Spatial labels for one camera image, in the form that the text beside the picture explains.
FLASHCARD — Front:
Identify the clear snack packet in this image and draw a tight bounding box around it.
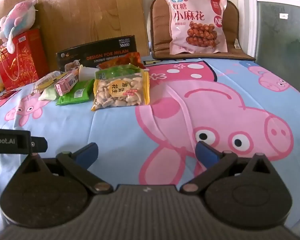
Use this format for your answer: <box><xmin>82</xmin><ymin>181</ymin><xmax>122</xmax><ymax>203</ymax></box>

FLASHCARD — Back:
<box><xmin>30</xmin><ymin>70</ymin><xmax>65</xmax><ymax>94</ymax></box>

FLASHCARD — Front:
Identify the light green patterned snack packet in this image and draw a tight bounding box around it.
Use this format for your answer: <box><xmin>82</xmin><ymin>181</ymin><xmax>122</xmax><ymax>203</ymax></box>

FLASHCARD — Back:
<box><xmin>95</xmin><ymin>64</ymin><xmax>140</xmax><ymax>81</ymax></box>

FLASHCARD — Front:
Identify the pale green snack packet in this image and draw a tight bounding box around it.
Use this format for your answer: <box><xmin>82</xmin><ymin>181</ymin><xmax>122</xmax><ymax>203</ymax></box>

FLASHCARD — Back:
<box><xmin>38</xmin><ymin>86</ymin><xmax>58</xmax><ymax>101</ymax></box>

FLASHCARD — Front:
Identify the dark green snack packet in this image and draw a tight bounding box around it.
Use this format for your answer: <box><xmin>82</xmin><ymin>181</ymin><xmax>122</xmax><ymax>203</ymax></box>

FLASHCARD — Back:
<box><xmin>55</xmin><ymin>79</ymin><xmax>95</xmax><ymax>106</ymax></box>

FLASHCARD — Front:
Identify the small white plastic cup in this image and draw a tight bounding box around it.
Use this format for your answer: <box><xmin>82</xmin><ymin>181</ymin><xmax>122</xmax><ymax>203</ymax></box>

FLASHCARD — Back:
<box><xmin>78</xmin><ymin>64</ymin><xmax>98</xmax><ymax>82</ymax></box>

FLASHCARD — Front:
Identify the large pink snack bag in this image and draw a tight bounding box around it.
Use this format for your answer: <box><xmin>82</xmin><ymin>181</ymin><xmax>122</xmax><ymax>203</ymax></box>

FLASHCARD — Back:
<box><xmin>160</xmin><ymin>0</ymin><xmax>228</xmax><ymax>55</ymax></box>

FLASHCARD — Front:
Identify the white framed glass door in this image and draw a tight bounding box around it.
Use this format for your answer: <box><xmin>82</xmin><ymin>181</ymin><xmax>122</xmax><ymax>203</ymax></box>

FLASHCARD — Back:
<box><xmin>242</xmin><ymin>0</ymin><xmax>300</xmax><ymax>85</ymax></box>

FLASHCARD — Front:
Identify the wooden board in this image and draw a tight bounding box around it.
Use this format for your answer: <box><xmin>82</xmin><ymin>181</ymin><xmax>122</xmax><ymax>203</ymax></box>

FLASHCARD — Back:
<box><xmin>0</xmin><ymin>0</ymin><xmax>150</xmax><ymax>72</ymax></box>

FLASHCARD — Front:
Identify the pastel plush toy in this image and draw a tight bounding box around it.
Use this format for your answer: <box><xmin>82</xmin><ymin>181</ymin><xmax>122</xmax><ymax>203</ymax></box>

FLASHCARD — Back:
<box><xmin>0</xmin><ymin>1</ymin><xmax>38</xmax><ymax>43</ymax></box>

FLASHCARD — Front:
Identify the yellow peanut packet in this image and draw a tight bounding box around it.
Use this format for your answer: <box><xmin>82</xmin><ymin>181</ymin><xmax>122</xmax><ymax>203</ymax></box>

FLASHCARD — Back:
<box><xmin>91</xmin><ymin>70</ymin><xmax>150</xmax><ymax>112</ymax></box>

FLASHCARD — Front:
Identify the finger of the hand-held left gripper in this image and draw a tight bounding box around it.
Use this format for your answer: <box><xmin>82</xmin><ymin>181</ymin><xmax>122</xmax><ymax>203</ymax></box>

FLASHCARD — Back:
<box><xmin>30</xmin><ymin>137</ymin><xmax>48</xmax><ymax>153</ymax></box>

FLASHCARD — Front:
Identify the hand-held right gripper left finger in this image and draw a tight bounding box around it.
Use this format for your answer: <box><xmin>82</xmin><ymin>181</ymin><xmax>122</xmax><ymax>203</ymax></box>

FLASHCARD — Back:
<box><xmin>17</xmin><ymin>142</ymin><xmax>114</xmax><ymax>195</ymax></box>

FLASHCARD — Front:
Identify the orange red snack packet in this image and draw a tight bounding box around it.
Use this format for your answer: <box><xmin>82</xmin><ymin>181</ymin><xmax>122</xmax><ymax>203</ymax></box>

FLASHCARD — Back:
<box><xmin>97</xmin><ymin>52</ymin><xmax>149</xmax><ymax>71</ymax></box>

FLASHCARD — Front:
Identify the small pink carton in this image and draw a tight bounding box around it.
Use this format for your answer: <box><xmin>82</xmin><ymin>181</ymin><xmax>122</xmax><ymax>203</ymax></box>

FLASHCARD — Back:
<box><xmin>54</xmin><ymin>70</ymin><xmax>80</xmax><ymax>97</ymax></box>

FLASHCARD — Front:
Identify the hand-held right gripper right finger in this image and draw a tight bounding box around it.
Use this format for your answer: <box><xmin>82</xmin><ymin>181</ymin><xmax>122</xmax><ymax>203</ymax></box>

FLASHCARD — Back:
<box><xmin>180</xmin><ymin>141</ymin><xmax>278</xmax><ymax>195</ymax></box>

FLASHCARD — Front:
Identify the blue cartoon pig bed sheet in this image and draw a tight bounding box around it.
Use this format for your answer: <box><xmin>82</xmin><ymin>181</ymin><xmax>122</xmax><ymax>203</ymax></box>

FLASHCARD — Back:
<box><xmin>0</xmin><ymin>55</ymin><xmax>300</xmax><ymax>233</ymax></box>

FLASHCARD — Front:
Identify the brown basket with metal rim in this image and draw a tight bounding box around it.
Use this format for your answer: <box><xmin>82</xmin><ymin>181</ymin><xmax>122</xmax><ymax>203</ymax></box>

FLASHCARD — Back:
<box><xmin>149</xmin><ymin>0</ymin><xmax>256</xmax><ymax>62</ymax></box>

